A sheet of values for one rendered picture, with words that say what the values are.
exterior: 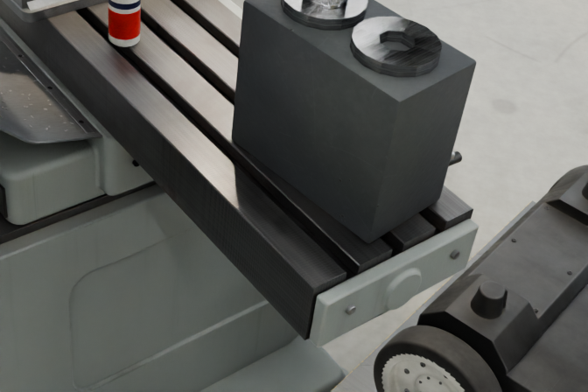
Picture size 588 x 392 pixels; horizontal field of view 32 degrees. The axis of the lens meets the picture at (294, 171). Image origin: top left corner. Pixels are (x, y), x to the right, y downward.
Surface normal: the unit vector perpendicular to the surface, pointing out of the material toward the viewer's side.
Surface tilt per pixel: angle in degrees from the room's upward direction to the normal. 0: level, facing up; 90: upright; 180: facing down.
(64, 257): 90
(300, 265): 0
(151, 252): 90
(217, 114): 0
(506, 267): 0
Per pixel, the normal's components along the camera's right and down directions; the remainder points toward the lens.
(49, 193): 0.61, 0.56
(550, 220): 0.11, -0.76
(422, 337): -0.24, -0.88
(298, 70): -0.72, 0.39
